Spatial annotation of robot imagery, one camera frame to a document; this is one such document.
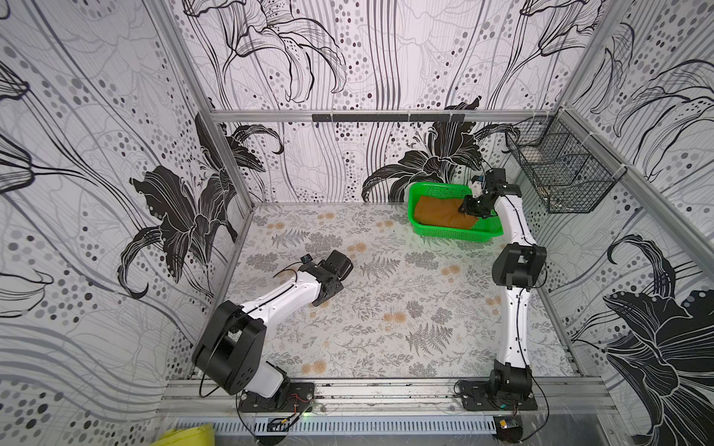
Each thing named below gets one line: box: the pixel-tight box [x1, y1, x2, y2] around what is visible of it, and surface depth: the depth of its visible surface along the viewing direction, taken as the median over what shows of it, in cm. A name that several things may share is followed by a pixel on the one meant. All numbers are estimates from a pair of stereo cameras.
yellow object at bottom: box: [149, 422, 216, 446], surface depth 63 cm
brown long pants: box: [413, 195, 479, 230], surface depth 108 cm
